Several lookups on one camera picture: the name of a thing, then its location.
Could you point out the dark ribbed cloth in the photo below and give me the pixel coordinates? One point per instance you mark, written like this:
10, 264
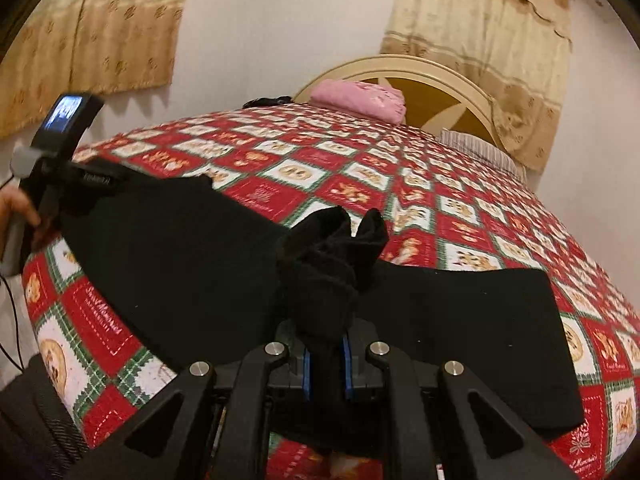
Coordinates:
30, 425

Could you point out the black and red bundle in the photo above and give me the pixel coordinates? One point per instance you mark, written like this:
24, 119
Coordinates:
267, 101

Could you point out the beige floral curtain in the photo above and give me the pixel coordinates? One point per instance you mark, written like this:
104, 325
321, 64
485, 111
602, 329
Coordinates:
100, 25
475, 20

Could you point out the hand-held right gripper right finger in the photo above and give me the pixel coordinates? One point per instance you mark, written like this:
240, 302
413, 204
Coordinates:
348, 370

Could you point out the person's left hand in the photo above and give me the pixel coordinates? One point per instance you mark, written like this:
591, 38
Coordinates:
14, 205

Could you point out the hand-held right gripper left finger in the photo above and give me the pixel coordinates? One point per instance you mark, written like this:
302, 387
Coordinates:
306, 375

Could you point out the black pants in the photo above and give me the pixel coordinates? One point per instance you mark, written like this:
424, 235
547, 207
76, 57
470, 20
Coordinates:
175, 260

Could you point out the cream and brown headboard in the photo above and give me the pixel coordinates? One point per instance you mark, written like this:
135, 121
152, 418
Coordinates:
425, 95

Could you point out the striped pillow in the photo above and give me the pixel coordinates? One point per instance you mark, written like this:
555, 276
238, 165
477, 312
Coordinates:
475, 150

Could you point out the red checkered bear bedsheet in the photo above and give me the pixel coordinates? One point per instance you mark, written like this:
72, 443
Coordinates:
450, 200

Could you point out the pink folded blanket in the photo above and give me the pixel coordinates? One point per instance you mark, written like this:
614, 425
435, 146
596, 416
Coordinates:
357, 97

